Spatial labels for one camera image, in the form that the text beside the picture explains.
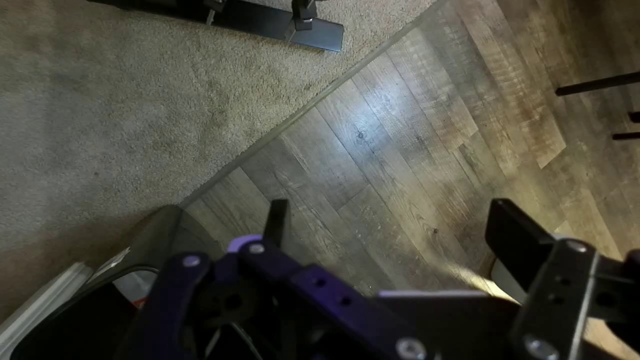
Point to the gripper left finger purple links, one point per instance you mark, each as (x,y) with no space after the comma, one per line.
(301,287)

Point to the grey step bin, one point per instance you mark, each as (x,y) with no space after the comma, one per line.
(167,233)

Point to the black chair leg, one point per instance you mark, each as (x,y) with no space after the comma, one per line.
(626,136)
(635,116)
(596,82)

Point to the black flat base plate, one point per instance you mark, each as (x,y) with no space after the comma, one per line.
(267,21)

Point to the black plastic bin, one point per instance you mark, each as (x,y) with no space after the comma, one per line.
(72,326)

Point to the gripper right finger black links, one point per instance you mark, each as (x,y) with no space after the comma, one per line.
(552,293)

